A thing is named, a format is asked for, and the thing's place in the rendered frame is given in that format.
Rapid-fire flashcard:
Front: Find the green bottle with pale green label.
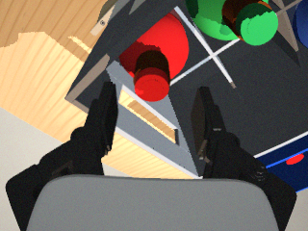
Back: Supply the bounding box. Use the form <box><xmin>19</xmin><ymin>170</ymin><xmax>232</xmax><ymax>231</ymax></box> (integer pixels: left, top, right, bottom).
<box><xmin>183</xmin><ymin>0</ymin><xmax>278</xmax><ymax>45</ymax></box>

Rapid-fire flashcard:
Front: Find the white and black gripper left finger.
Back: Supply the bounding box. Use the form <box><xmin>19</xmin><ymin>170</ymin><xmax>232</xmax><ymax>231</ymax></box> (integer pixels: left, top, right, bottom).
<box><xmin>5</xmin><ymin>82</ymin><xmax>118</xmax><ymax>231</ymax></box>

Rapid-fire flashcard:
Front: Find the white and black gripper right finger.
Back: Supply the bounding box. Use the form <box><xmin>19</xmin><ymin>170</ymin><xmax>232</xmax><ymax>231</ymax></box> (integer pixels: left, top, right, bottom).
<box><xmin>191</xmin><ymin>87</ymin><xmax>297</xmax><ymax>231</ymax></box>

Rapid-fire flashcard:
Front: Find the blue bottle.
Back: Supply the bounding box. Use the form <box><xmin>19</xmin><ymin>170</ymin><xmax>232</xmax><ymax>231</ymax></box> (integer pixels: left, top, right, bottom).
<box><xmin>286</xmin><ymin>0</ymin><xmax>308</xmax><ymax>49</ymax></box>

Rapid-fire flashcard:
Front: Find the grey plastic crate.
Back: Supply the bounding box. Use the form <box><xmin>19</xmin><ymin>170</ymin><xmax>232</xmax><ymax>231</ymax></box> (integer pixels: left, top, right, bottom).
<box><xmin>64</xmin><ymin>0</ymin><xmax>308</xmax><ymax>179</ymax></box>

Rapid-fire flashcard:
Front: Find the red bottle with pink label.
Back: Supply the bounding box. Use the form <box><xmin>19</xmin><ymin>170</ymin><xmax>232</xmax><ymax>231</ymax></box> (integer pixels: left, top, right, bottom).
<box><xmin>118</xmin><ymin>9</ymin><xmax>189</xmax><ymax>102</ymax></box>
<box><xmin>286</xmin><ymin>153</ymin><xmax>303</xmax><ymax>165</ymax></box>

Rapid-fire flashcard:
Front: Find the blue plastic crate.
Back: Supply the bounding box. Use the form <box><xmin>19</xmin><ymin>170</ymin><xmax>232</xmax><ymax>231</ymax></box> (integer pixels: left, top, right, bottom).
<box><xmin>256</xmin><ymin>135</ymin><xmax>308</xmax><ymax>192</ymax></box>

